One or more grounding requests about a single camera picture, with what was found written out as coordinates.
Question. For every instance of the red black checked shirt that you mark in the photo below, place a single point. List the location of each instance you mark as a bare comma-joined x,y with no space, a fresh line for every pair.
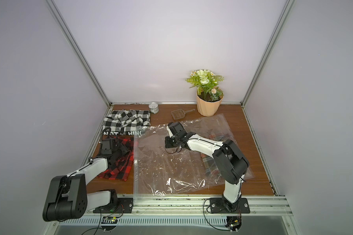
121,168

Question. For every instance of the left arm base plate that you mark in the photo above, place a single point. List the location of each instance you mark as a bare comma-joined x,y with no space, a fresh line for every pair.
126,205

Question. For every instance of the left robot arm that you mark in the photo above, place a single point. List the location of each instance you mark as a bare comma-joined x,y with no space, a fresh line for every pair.
67,196

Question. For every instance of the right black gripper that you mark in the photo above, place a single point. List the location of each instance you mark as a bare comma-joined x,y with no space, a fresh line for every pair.
170,141

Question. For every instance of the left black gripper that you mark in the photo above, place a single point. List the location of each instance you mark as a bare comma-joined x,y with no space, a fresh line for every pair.
124,149

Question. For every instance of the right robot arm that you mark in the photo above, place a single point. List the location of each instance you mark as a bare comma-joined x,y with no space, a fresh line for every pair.
229,159

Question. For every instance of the black white checked shirt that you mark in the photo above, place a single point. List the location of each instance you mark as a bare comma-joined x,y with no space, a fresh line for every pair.
126,122

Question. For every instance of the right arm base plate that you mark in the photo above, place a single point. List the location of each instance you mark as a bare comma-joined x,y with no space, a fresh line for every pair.
221,205

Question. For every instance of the multicolour tartan shirt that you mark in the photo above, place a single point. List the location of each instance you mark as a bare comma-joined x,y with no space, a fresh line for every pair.
211,168

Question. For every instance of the small labelled tin can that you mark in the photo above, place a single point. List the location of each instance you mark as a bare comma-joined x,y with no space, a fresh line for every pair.
154,108

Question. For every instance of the potted artificial flower plant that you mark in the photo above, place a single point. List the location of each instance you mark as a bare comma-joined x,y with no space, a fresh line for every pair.
209,95

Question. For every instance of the clear plastic vacuum bag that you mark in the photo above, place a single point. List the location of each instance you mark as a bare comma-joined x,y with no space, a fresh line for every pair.
161,172

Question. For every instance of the aluminium rail frame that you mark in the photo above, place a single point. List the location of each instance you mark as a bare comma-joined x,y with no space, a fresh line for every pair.
181,210

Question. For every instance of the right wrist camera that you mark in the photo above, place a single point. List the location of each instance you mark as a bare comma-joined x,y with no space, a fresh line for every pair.
169,132

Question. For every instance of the brown plastic scoop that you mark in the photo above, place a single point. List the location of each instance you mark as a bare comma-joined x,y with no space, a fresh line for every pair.
180,113

